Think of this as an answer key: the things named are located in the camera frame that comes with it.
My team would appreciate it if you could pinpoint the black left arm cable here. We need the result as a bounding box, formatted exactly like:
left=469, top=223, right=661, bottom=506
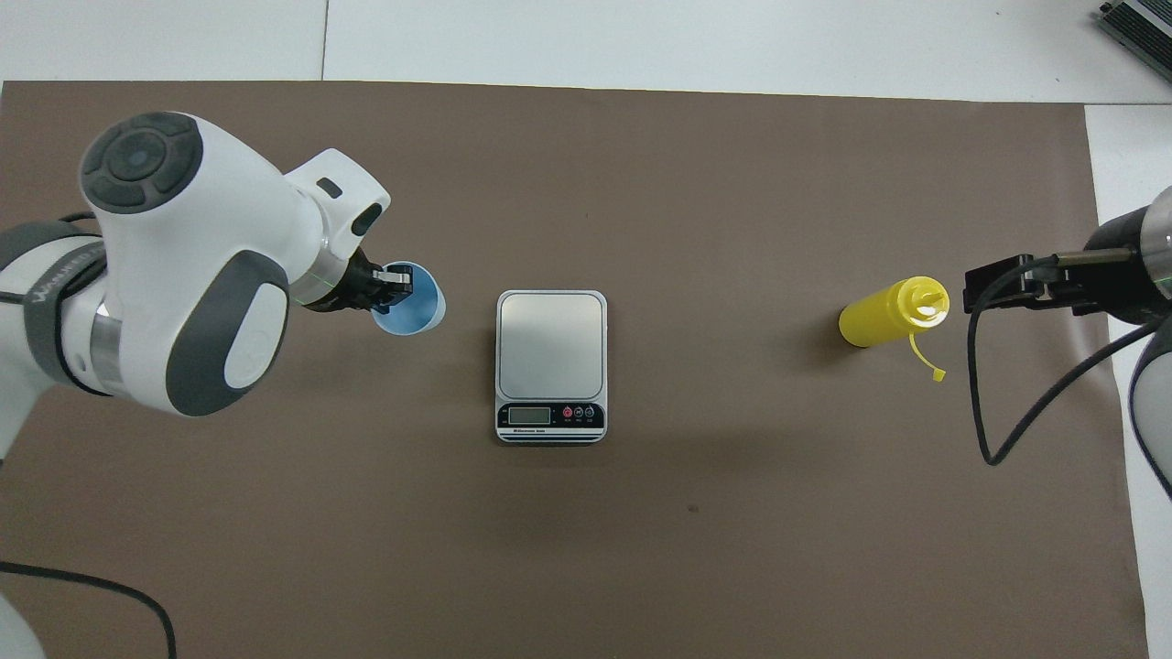
left=0, top=560, right=177, bottom=659

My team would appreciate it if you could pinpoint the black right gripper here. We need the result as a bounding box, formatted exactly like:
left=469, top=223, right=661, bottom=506
left=963, top=206, right=1169, bottom=327

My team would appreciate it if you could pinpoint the silver digital kitchen scale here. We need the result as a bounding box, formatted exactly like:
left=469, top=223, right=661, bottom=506
left=495, top=289, right=608, bottom=446

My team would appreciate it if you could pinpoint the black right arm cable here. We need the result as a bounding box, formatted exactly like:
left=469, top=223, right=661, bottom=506
left=966, top=254, right=1172, bottom=466

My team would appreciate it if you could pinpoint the grey ribbed metal device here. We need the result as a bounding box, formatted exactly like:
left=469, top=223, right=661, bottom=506
left=1099, top=0, right=1172, bottom=85

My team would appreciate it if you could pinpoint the yellow squeeze bottle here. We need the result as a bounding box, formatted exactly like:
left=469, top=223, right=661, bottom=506
left=839, top=275, right=951, bottom=383

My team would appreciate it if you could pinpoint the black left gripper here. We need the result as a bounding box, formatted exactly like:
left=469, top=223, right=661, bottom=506
left=306, top=248, right=414, bottom=318

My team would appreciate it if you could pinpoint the light blue plastic cup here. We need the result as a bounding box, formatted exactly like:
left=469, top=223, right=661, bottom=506
left=371, top=261, right=447, bottom=338

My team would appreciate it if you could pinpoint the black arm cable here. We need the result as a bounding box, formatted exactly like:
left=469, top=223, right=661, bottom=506
left=966, top=254, right=1172, bottom=466
left=0, top=560, right=177, bottom=659

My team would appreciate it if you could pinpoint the brown paper table mat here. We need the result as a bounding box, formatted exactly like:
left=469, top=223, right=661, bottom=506
left=0, top=81, right=1150, bottom=659

